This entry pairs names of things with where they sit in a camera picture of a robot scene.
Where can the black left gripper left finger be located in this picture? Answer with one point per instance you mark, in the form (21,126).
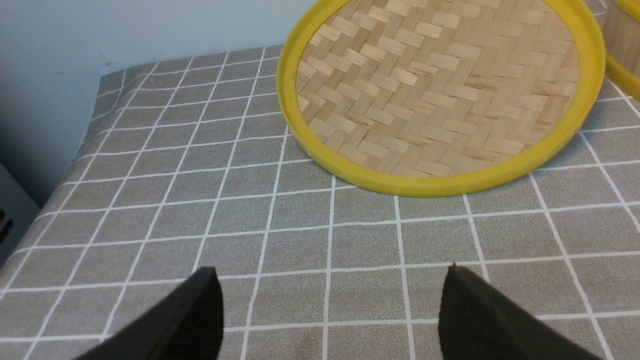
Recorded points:
(188,324)

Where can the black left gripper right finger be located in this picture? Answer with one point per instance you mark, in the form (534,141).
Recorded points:
(477,322)

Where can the yellow-rimmed woven bamboo lid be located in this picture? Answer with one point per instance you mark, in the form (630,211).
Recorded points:
(436,98)

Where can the yellow-rimmed bamboo steamer basket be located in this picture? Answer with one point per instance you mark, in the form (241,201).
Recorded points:
(620,28)

